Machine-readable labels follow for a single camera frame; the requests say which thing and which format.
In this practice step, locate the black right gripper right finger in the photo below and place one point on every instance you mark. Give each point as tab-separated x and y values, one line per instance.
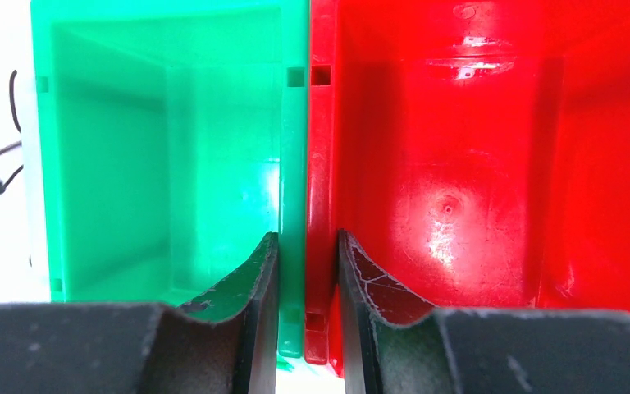
395	341

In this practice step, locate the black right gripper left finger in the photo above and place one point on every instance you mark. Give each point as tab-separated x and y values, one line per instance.
222	341

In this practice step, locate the clear plastic bin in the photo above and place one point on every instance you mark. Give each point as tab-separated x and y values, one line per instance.
33	183

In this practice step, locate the green plastic bin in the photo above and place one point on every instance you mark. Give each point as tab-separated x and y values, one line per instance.
173	136

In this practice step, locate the red plastic bin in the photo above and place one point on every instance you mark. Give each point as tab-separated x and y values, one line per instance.
479	151

